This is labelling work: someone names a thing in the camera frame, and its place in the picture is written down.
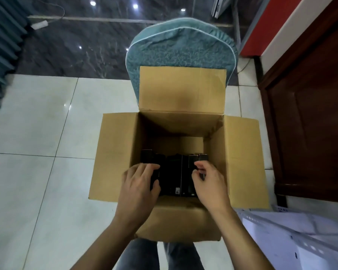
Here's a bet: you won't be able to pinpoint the person's right forearm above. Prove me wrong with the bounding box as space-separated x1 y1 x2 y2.
214 206 274 270

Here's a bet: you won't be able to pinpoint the teal fabric chair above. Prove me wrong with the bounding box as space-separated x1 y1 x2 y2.
125 18 238 102

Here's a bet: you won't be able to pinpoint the person's left forearm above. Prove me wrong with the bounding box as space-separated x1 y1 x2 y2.
72 219 144 270

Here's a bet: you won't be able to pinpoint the row of slim black boxes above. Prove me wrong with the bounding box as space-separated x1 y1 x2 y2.
140 149 210 197

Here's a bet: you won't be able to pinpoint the person's left hand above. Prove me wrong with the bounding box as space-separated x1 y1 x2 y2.
114 163 162 228

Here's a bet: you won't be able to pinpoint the person's grey trouser legs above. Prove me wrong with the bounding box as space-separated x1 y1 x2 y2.
114 238 205 270

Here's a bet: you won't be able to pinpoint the person's right hand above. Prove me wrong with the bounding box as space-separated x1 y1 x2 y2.
191 160 233 216

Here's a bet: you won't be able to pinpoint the blue pleated curtain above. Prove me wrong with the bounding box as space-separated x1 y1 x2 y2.
0 0 29 128

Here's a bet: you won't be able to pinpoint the white metal shelving rack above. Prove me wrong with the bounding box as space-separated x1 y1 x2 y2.
236 205 338 270

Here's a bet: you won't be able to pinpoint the glass door with metal frame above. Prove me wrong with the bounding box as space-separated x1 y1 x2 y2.
211 0 243 51

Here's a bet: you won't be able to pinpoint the dark wooden door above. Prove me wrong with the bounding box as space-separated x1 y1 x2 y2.
258 0 338 203

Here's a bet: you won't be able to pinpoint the small printed brown carton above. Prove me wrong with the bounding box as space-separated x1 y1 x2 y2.
89 66 270 242

